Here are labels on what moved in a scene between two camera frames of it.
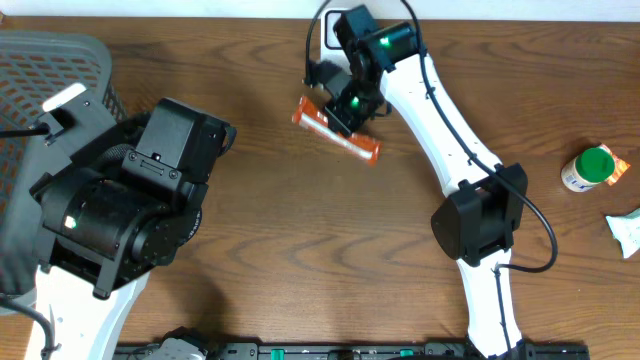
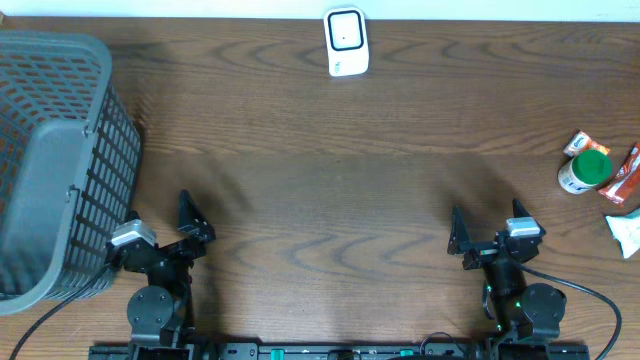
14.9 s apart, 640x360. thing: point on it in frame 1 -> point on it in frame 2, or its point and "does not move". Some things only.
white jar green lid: [589, 168] does not move
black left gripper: [125, 123] -> [192, 250]
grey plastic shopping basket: [35, 67] does not move
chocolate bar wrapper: [321, 121] -> [626, 182]
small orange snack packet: [620, 168] -> [580, 142]
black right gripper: [347, 119] -> [460, 241]
